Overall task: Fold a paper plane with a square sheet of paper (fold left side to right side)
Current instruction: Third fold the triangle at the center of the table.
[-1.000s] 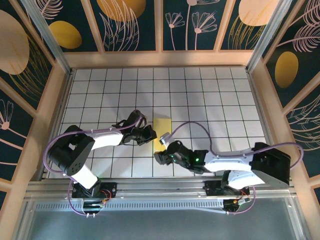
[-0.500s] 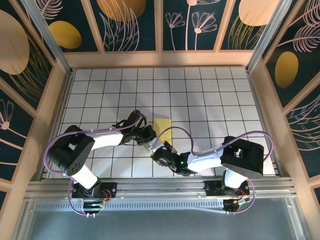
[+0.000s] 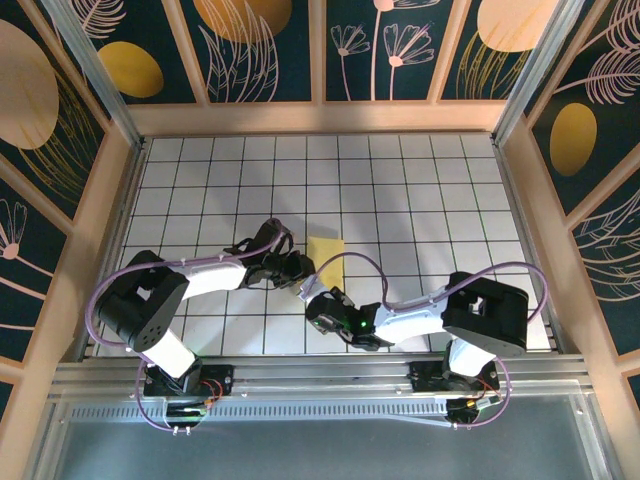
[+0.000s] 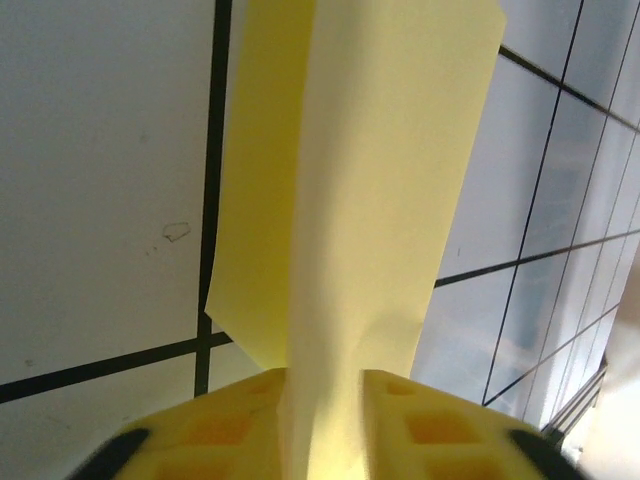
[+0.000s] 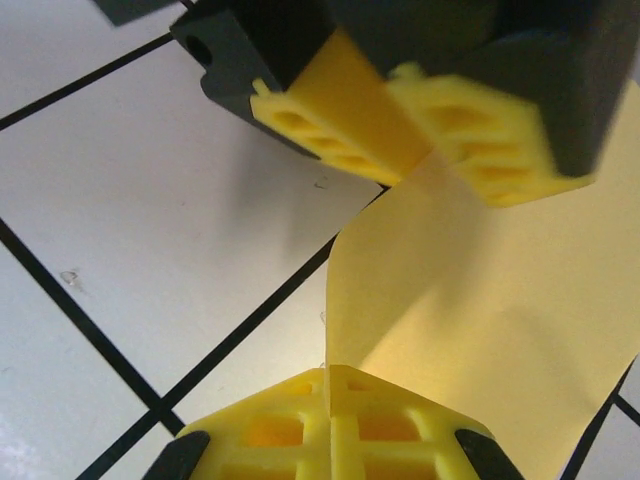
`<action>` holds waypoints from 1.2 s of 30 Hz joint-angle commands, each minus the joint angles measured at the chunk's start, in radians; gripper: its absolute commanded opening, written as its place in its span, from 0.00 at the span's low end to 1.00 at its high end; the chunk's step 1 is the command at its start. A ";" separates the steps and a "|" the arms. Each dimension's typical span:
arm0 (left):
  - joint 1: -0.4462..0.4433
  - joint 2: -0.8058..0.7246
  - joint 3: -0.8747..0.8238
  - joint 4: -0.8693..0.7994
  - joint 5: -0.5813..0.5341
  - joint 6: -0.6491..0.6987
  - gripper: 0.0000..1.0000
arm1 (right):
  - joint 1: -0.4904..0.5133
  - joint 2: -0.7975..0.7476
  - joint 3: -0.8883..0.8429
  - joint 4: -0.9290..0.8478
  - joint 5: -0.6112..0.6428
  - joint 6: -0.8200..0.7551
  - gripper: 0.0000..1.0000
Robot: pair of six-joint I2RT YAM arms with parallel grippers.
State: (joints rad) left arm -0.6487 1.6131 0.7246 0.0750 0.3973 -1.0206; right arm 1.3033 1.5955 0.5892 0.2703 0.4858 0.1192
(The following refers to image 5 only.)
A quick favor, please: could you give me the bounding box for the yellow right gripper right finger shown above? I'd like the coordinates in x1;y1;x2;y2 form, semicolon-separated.
330;364;526;480

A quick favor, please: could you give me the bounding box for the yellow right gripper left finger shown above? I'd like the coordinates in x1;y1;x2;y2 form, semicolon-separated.
142;367;332;480

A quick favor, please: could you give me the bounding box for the yellow paper sheet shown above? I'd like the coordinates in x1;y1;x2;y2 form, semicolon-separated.
322;79;640;480

